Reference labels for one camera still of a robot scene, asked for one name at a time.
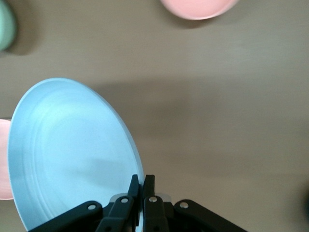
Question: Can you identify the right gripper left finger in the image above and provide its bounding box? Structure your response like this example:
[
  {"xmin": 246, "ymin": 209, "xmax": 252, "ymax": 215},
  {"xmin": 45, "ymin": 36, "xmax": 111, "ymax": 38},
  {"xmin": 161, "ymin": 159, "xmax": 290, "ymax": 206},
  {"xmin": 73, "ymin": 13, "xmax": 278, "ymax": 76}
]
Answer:
[{"xmin": 28, "ymin": 174, "xmax": 140, "ymax": 232}]

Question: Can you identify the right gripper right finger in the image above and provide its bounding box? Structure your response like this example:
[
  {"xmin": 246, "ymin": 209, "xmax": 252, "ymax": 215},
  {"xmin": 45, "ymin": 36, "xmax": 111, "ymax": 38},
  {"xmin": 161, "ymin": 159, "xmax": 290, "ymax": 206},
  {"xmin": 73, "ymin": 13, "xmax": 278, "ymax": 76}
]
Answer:
[{"xmin": 142, "ymin": 174, "xmax": 247, "ymax": 232}]

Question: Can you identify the blue plate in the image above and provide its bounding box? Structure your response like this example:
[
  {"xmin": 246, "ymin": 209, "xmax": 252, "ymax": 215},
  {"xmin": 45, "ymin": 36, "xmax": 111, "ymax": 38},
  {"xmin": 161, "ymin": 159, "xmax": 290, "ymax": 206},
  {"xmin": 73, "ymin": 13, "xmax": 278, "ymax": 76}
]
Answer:
[{"xmin": 7, "ymin": 77, "xmax": 145, "ymax": 232}]

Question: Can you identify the pink plate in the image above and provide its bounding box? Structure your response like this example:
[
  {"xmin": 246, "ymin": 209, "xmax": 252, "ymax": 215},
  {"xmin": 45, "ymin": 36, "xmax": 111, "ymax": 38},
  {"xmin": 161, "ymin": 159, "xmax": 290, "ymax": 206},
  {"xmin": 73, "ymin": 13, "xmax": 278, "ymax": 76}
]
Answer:
[{"xmin": 0, "ymin": 118, "xmax": 15, "ymax": 201}]

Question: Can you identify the brown table cover sheet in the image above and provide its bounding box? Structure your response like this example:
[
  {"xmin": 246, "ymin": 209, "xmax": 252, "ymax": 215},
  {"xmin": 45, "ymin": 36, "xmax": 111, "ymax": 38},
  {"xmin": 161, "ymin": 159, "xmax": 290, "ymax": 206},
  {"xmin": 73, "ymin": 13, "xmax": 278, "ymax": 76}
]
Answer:
[{"xmin": 0, "ymin": 0, "xmax": 309, "ymax": 232}]

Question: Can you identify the pink bowl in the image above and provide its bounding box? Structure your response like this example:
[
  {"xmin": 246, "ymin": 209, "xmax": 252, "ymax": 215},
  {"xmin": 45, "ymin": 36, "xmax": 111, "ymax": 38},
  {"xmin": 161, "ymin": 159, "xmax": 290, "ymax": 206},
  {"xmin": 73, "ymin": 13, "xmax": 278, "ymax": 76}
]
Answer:
[{"xmin": 159, "ymin": 0, "xmax": 240, "ymax": 20}]

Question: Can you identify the green bowl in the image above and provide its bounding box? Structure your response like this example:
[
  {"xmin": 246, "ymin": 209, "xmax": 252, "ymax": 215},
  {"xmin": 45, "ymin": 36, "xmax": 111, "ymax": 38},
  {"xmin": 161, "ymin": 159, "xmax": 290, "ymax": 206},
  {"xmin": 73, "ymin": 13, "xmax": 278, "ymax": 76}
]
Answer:
[{"xmin": 0, "ymin": 0, "xmax": 17, "ymax": 52}]

